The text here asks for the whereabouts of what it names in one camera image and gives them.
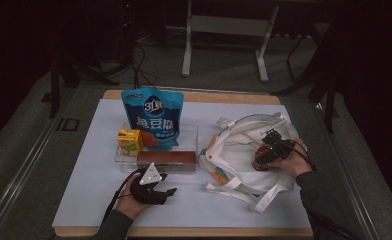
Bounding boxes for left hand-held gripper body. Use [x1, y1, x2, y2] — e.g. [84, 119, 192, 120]
[129, 162, 168, 205]

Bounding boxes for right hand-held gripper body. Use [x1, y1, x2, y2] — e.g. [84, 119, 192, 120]
[260, 118, 297, 164]

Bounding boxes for red jar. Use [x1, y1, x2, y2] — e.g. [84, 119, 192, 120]
[252, 148, 271, 172]

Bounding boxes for brown drink carton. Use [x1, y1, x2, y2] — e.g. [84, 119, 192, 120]
[137, 150, 198, 173]

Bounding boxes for white tote bag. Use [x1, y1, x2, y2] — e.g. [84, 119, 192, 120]
[198, 113, 300, 214]

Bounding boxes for clear plastic container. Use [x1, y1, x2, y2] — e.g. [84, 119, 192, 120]
[113, 121, 199, 174]

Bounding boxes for yellow juice box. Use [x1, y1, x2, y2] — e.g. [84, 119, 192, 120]
[117, 128, 144, 157]

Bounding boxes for blue snack bag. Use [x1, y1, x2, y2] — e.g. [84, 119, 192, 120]
[121, 87, 185, 152]

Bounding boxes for person's right hand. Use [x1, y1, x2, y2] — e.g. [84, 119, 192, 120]
[268, 139, 313, 179]

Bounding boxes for person's left hand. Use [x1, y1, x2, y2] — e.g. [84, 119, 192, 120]
[114, 184, 155, 221]

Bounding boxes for white metal stand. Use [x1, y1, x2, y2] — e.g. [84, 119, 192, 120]
[182, 0, 280, 83]

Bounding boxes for black metal stand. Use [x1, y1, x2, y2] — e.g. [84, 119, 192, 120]
[48, 53, 120, 119]

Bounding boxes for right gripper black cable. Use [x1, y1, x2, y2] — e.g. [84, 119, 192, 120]
[292, 140, 318, 173]

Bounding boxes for black chair frame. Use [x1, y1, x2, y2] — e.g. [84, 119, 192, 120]
[272, 23, 338, 134]

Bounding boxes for black floor bracket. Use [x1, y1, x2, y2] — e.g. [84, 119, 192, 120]
[56, 117, 81, 132]

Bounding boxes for black floor cables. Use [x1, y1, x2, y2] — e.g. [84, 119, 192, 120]
[130, 43, 158, 92]

